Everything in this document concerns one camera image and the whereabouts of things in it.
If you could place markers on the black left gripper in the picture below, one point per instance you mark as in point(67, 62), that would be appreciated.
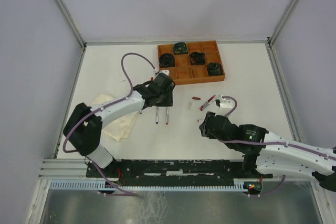
point(168, 102)

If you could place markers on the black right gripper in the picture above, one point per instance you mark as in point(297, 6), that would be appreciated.
point(203, 132)

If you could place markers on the white marker red end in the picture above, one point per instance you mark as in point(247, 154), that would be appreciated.
point(167, 116)

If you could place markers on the white marker blue end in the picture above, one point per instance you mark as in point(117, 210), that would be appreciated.
point(157, 115)

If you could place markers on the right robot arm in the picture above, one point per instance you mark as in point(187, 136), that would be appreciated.
point(269, 153)

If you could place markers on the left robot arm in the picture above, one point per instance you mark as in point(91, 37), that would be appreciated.
point(84, 127)

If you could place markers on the wooden compartment tray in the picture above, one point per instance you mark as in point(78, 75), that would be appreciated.
point(192, 62)

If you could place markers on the cream folded cloth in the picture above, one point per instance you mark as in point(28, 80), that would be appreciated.
point(120, 128)

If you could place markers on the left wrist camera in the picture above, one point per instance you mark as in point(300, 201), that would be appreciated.
point(164, 71)

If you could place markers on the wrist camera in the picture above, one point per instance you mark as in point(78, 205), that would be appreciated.
point(224, 102)
point(164, 71)

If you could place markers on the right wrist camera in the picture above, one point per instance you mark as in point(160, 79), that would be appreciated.
point(224, 102)

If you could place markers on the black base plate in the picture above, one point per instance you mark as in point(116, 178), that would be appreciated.
point(180, 172)

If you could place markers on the aluminium frame back rail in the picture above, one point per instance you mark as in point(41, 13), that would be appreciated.
point(172, 42)

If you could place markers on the white slotted cable duct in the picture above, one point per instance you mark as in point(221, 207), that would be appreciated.
point(102, 185)

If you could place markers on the aluminium frame right post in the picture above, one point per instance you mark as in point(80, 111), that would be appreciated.
point(290, 8)

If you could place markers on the aluminium frame post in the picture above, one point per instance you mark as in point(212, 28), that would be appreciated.
point(70, 22)
point(290, 8)

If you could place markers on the aluminium frame left post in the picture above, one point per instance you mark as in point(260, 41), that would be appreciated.
point(70, 22)

